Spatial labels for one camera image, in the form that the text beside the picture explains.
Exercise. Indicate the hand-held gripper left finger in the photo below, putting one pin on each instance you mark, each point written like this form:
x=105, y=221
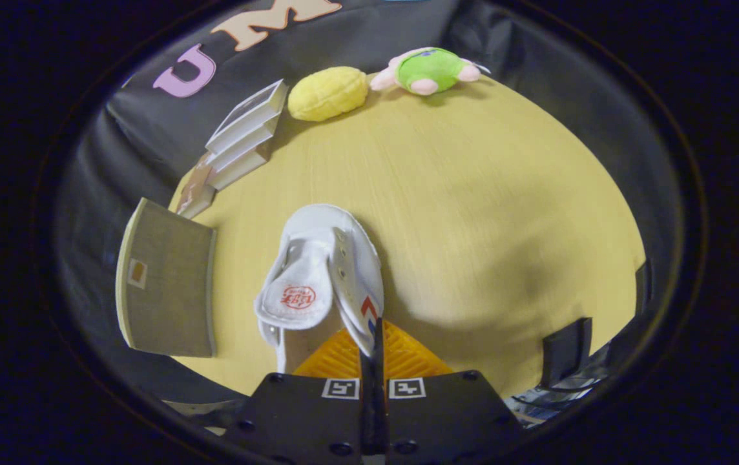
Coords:
x=305, y=413

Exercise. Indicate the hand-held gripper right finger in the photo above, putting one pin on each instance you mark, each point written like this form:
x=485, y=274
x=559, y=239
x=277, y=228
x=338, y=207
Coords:
x=440, y=413

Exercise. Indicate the white canvas shoe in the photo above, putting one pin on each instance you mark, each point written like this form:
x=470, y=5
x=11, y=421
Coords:
x=350, y=258

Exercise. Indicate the grey fabric storage box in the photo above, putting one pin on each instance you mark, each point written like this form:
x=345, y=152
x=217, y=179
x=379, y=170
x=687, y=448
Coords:
x=172, y=284

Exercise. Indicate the tan book with brown label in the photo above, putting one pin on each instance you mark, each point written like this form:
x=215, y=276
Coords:
x=195, y=190

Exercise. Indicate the yellow plush toy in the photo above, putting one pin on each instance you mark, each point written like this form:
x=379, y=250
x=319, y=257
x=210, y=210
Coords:
x=327, y=93

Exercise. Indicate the black backdrop cloth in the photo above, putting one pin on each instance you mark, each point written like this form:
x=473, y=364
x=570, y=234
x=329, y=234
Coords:
x=150, y=123

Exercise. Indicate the green and pink plush toy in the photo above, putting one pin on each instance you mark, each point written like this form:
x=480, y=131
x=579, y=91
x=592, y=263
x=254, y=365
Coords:
x=431, y=68

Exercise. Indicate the black plastic bracket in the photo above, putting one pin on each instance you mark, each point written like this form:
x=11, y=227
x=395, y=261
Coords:
x=566, y=352

